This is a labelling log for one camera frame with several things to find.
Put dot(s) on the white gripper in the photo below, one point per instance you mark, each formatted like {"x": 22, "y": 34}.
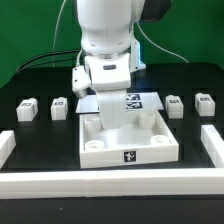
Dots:
{"x": 105, "y": 75}

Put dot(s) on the white square tabletop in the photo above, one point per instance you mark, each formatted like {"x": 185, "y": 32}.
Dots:
{"x": 143, "y": 139}

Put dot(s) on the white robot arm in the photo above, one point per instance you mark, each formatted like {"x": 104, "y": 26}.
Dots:
{"x": 110, "y": 51}

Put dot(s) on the paper sheet with markers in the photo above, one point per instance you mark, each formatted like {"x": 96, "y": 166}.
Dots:
{"x": 134, "y": 101}

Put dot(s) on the white U-shaped fence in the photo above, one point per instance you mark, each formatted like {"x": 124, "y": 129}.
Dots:
{"x": 145, "y": 182}

